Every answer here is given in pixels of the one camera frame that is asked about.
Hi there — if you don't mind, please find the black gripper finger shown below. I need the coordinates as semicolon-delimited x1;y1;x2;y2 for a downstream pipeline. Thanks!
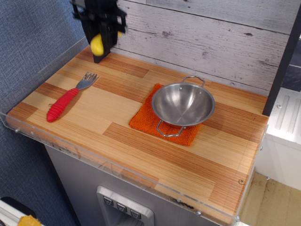
81;19;100;44
98;21;118;55

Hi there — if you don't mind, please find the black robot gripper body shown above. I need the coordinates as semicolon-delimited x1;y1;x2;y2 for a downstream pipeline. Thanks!
70;0;127;32

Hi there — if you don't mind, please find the yellow toy banana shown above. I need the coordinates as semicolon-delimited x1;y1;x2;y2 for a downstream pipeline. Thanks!
90;31;122;56

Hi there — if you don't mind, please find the small stainless steel wok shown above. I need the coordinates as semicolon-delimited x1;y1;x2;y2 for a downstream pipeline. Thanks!
151;76;215;137

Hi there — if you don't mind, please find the orange knitted cloth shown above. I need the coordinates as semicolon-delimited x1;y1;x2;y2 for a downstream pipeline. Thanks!
129;83;201;146

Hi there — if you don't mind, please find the clear acrylic table guard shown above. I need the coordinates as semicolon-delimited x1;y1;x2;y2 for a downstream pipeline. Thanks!
0;32;269;226

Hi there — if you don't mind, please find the grey toy fridge cabinet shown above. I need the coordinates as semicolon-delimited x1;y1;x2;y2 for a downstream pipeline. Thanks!
46;146;215;226

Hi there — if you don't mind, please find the silver dispenser button panel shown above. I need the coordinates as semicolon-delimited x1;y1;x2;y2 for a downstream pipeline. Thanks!
96;186;155;226

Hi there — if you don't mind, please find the left black vertical post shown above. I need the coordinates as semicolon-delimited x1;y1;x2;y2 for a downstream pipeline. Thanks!
93;52;110;64

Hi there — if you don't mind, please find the black vertical post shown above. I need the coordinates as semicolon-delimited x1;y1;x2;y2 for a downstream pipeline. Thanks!
93;52;110;64
262;6;301;116

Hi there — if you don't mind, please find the red handled metal fork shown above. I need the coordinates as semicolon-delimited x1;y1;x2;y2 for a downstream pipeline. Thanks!
46;72;97;122

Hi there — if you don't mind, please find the right black vertical post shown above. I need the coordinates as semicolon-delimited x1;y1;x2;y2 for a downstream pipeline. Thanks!
262;6;301;116

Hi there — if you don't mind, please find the white aluminium frame right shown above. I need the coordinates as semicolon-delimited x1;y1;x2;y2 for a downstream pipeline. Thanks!
254;88;301;190

